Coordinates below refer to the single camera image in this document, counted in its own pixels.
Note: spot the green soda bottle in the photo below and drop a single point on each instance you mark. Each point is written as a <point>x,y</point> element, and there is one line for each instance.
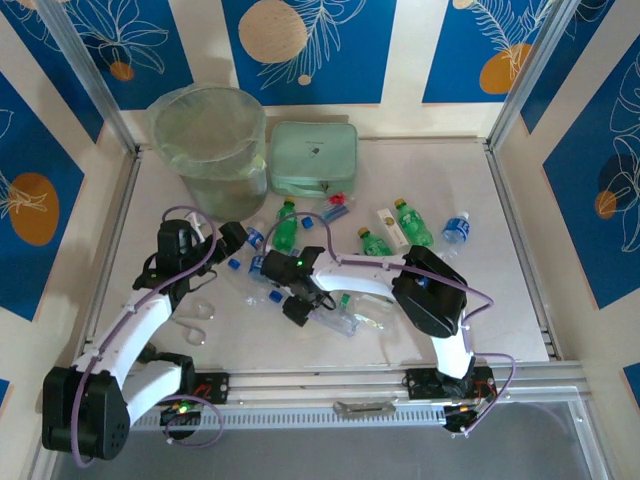
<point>376,245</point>
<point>412,222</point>
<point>285,230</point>

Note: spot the red blue small packet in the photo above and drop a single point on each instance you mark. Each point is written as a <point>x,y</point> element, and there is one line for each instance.
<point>336,210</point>

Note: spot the small white carton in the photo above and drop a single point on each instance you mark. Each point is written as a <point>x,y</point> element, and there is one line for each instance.
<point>390,227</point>

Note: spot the small water bottle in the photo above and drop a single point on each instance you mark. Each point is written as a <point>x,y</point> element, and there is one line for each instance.
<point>457,229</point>

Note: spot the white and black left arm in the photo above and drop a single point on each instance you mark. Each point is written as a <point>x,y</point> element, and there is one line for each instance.
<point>135,325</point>

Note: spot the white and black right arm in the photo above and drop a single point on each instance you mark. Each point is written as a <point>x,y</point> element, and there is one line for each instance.
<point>360,277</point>

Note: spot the grey mesh waste bin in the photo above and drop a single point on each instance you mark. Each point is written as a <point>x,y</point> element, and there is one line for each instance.
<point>225,200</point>

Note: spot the mint green zip pouch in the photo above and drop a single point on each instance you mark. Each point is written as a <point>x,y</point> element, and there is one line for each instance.
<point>312,150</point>

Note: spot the grey metal panel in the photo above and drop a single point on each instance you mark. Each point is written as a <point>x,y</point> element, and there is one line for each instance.
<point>325,455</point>

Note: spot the long aluminium base rail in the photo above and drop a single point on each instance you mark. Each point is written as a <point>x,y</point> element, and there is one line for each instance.
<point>310,385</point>

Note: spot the aluminium side rail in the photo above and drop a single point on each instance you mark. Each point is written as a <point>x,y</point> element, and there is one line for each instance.
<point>122,200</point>
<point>525,250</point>

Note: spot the flat metal bracket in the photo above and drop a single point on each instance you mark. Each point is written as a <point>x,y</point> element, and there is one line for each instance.
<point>365,409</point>

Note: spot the aluminium frame post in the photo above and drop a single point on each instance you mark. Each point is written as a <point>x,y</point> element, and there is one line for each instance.
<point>85,65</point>
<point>530,65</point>

